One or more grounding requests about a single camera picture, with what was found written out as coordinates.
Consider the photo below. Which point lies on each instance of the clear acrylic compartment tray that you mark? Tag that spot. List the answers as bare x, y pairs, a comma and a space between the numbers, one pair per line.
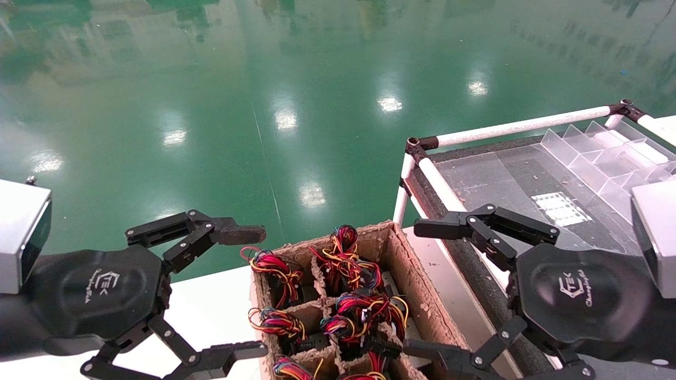
501, 179

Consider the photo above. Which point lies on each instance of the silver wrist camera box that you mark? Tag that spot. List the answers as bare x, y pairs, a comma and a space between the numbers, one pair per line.
657, 237
18, 232

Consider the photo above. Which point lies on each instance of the white grid label sticker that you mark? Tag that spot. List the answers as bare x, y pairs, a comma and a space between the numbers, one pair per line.
560, 208

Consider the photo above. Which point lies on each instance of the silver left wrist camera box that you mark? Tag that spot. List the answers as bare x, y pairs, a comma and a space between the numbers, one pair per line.
18, 232

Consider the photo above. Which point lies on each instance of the brown cardboard divider box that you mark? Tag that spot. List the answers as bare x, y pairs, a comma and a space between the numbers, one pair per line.
417, 295

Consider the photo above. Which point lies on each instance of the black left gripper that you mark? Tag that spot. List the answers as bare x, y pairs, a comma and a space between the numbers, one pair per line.
100, 290

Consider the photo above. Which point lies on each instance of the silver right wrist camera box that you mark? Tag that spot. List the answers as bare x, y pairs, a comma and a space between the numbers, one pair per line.
657, 237

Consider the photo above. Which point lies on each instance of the white pipe rack frame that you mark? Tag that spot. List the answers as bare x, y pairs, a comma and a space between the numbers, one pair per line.
528, 125

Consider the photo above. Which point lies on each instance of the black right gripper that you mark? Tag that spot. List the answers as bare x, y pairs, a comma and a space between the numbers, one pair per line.
581, 295

